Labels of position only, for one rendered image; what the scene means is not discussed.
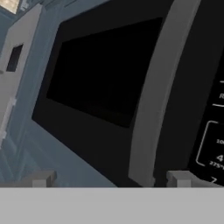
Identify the black microwave door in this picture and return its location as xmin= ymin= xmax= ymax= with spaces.
xmin=31 ymin=0 xmax=176 ymax=188

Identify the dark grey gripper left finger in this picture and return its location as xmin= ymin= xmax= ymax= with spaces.
xmin=11 ymin=170 xmax=58 ymax=188

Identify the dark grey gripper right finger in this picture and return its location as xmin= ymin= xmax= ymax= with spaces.
xmin=166 ymin=170 xmax=218 ymax=188

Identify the black microwave oven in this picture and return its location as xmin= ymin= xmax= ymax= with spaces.
xmin=31 ymin=0 xmax=224 ymax=188

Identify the grey fridge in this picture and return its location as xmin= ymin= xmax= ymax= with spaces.
xmin=0 ymin=3 xmax=43 ymax=147

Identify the grey fridge door handle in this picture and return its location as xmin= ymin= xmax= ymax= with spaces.
xmin=0 ymin=97 xmax=17 ymax=144

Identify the blue-grey cupboard run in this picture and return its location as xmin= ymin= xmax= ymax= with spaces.
xmin=0 ymin=0 xmax=117 ymax=188

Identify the grey microwave door handle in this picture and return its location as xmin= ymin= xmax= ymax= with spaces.
xmin=128 ymin=0 xmax=203 ymax=187

